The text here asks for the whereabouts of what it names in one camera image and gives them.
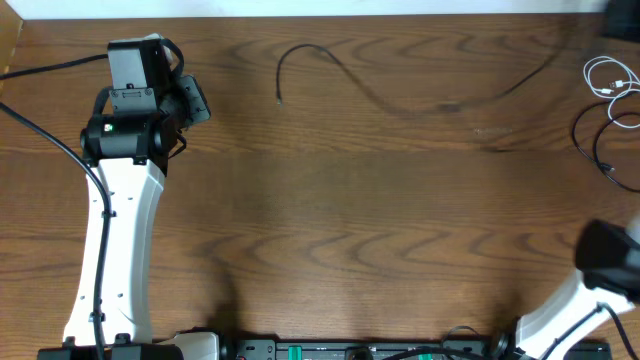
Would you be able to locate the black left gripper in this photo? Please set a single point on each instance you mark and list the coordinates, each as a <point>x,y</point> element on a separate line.
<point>201,107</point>

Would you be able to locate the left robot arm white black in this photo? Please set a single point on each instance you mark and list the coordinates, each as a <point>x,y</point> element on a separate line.
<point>136,126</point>

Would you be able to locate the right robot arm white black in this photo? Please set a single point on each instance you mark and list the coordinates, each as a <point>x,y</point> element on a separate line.
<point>605,281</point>

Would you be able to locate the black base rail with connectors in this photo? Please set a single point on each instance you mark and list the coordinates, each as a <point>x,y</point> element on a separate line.
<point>202,343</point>

